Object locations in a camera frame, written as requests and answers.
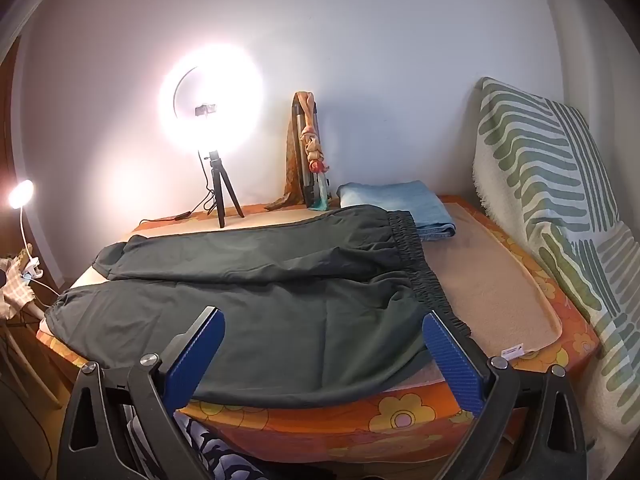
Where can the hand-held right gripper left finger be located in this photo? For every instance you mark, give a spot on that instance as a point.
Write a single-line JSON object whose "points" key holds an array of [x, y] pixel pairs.
{"points": [[197, 357]]}

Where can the dark green pants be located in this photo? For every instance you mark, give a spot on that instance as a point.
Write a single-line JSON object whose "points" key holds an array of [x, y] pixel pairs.
{"points": [[300, 310]]}

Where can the person's zebra striped clothing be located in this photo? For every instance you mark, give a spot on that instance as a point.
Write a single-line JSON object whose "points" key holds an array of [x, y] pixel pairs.
{"points": [[220, 452]]}

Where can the checked cloth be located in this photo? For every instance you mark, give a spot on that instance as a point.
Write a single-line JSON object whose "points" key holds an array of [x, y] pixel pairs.
{"points": [[15, 285]]}

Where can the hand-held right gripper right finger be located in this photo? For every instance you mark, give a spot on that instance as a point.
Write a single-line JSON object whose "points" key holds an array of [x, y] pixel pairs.
{"points": [[450, 360]]}

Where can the green striped white blanket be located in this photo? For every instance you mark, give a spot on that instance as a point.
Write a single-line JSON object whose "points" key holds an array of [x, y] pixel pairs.
{"points": [[540, 160]]}

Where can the orange floral bedsheet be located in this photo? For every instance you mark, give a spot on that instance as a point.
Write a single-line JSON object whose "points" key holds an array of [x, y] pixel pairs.
{"points": [[390, 420]]}

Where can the black tripod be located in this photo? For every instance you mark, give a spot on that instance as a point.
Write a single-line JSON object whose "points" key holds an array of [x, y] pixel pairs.
{"points": [[216, 180]]}

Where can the white clip lamp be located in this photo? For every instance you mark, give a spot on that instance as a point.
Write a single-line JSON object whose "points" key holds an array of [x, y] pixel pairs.
{"points": [[21, 192]]}

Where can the folded blue jeans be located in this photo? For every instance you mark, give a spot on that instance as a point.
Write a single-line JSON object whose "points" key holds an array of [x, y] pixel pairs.
{"points": [[395, 200]]}

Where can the beige blanket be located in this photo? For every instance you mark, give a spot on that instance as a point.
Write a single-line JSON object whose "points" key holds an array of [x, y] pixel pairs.
{"points": [[485, 285]]}

